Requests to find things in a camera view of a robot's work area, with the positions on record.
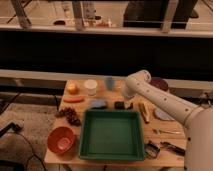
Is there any black eraser block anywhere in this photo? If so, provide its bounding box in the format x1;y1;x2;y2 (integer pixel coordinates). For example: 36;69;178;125
114;101;133;110

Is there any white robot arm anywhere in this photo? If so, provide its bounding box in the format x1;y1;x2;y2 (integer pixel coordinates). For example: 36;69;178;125
121;70;213;171

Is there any blue plastic cup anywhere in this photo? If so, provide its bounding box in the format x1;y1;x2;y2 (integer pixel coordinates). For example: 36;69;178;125
105;77;115;91

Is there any white paper cup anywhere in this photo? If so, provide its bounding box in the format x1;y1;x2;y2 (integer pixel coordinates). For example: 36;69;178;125
84;79;98;96

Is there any blue sponge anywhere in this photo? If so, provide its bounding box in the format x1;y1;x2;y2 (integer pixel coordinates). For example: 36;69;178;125
90;99;107;109

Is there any purple plastic bowl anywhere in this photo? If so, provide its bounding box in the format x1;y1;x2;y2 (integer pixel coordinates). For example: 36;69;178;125
150;77;169;91

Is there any green plastic tray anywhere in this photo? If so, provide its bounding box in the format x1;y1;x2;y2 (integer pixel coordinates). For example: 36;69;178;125
79;110;145;161

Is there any metal fork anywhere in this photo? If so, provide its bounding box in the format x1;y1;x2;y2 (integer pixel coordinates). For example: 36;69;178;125
153;129;180;134

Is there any orange carrot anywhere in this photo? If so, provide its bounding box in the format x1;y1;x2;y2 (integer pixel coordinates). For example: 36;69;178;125
63;97;84;103

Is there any yellow apple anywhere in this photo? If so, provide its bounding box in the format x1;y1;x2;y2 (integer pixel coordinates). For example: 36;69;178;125
66;83;78;95

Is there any bunch of dark grapes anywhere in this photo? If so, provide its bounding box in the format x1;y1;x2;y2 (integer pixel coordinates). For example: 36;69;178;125
55;107;81;126

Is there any orange plastic bowl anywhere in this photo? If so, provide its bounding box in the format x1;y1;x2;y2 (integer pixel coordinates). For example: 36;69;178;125
47;127;75;155

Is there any black handled peeler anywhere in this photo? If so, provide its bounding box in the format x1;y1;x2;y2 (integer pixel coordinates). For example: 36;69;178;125
161;141;185;156

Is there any black cable on floor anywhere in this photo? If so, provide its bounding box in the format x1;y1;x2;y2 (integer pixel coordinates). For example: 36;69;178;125
0;121;48;171

